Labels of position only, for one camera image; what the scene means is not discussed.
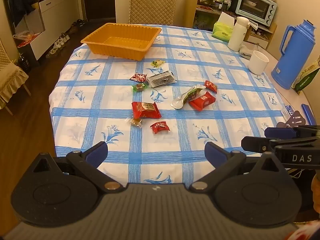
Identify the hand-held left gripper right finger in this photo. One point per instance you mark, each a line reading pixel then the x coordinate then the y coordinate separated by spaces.
pixel 215 153

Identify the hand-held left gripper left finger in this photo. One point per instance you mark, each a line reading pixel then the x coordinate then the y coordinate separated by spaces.
pixel 96 153

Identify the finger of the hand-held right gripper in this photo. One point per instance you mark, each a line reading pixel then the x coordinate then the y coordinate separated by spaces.
pixel 255 143
pixel 277 131

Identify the brown candy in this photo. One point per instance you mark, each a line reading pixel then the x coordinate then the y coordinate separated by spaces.
pixel 135 122

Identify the red square snack packet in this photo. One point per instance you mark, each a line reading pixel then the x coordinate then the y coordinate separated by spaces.
pixel 202 101

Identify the red candy white label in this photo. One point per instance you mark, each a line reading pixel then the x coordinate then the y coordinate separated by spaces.
pixel 159 127

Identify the silver green snack packet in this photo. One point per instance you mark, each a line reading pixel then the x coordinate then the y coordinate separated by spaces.
pixel 186 98

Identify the large red snack packet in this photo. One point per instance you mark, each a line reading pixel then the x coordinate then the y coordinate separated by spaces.
pixel 145 110

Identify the small red candy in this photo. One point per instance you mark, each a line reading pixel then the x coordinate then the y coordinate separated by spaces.
pixel 210 86

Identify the shiny red snack packet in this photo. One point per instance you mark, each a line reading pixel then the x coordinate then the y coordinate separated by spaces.
pixel 138 77

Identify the dark seaweed packet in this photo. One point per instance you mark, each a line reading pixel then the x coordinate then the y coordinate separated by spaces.
pixel 161 79

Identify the yellow green candy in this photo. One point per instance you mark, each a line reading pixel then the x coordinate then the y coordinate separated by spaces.
pixel 157 63

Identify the orange plastic tray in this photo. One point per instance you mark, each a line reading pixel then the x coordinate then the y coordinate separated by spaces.
pixel 120 47

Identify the person's right hand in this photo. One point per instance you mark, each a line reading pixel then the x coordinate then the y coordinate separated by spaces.
pixel 316 192

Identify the blue white small box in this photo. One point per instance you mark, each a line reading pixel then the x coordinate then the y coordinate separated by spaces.
pixel 290 111

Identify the blue checked tablecloth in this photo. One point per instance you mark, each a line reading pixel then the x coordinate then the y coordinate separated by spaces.
pixel 120 100

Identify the green food bag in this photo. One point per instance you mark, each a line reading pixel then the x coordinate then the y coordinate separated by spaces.
pixel 307 78

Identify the white cup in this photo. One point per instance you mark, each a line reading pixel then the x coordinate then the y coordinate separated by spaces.
pixel 257 63

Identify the blue thermos jug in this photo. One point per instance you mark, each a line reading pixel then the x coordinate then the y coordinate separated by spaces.
pixel 295 60

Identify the grey cloth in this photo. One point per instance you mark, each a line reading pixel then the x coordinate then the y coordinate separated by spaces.
pixel 245 51

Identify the white thermos bottle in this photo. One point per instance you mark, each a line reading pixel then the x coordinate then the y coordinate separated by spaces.
pixel 237 35

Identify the beige covered chair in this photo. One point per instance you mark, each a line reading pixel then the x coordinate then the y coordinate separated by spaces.
pixel 10 80

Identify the dark bottle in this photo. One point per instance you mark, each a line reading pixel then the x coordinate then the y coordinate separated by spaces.
pixel 24 63

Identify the green tissue box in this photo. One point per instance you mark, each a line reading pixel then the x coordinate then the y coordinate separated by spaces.
pixel 221 31

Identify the row of shoes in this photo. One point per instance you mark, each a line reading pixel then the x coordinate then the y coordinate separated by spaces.
pixel 62 38

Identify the light blue toaster oven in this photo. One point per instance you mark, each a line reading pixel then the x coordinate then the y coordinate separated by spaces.
pixel 255 5

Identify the white cabinet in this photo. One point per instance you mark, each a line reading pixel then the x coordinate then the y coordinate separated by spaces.
pixel 57 17

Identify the wooden shelf unit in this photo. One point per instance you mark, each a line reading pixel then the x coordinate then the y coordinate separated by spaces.
pixel 191 7

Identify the dark wooden door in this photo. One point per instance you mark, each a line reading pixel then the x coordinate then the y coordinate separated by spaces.
pixel 100 0

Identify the quilted beige chair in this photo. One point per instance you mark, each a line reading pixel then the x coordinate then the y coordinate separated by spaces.
pixel 151 3

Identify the hanging dark jackets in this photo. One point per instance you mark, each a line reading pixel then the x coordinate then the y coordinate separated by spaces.
pixel 16 2

